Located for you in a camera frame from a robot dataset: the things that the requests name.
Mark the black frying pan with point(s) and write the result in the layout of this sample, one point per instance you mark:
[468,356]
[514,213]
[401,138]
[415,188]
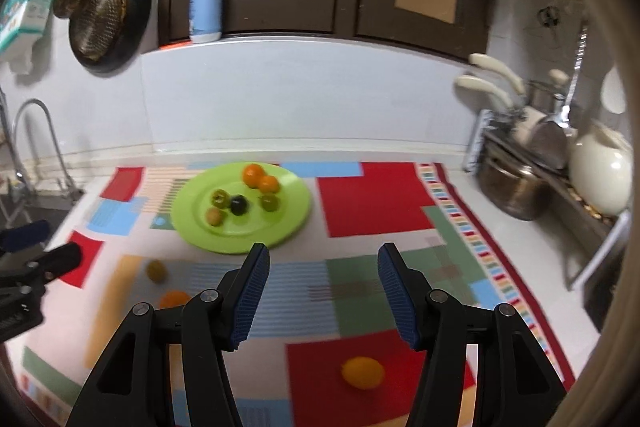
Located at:
[137,12]

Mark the stainless steel pot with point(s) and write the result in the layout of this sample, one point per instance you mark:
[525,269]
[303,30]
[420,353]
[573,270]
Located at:
[515,189]

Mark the metal dish rack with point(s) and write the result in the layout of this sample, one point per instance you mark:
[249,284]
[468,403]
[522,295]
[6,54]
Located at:
[585,217]

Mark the stainless steel sink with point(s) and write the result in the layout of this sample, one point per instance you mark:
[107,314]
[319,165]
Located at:
[50,207]

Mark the yellow-brown round fruit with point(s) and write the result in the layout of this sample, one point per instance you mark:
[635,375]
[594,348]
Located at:
[156,271]
[216,217]

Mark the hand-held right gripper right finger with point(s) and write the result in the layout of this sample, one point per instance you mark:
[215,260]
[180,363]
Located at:
[400,299]

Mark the dark purple plum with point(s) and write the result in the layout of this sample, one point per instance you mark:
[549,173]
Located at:
[238,205]

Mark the large chrome faucet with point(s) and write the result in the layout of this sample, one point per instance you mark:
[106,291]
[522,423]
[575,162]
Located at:
[17,187]

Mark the metal skimmer ladle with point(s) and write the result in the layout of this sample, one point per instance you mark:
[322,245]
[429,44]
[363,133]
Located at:
[550,144]

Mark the green tissue paper pack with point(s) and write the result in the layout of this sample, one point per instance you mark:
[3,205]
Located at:
[30,2]

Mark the small tangerine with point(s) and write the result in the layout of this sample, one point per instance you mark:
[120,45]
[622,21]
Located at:
[268,184]
[362,372]

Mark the small steel saucepan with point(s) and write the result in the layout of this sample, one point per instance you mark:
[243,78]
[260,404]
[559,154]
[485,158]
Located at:
[542,94]

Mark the white rice paddle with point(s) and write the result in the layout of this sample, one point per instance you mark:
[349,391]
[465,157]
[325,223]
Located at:
[614,92]

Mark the green plate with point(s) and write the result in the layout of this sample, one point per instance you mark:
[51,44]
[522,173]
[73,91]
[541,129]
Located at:
[282,227]

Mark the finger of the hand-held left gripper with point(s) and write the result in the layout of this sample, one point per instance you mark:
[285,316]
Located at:
[60,258]
[27,234]

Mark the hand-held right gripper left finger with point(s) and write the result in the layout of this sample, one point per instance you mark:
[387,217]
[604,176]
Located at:
[250,299]

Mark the thin gooseneck faucet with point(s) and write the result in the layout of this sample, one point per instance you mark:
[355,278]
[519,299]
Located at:
[55,142]

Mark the white ceramic teapot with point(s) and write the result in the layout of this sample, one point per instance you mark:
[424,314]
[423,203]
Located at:
[600,169]

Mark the colourful patchwork cloth mat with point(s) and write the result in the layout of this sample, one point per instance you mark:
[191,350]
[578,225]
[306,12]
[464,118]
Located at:
[372,202]

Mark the large orange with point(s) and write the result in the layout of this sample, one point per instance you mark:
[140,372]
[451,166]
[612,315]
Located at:
[172,299]

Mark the green round fruit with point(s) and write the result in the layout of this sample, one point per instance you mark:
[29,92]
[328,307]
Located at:
[270,202]
[219,198]

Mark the brass colander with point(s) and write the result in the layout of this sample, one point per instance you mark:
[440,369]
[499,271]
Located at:
[100,24]

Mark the orange with stem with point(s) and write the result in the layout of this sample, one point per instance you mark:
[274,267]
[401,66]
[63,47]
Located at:
[253,174]

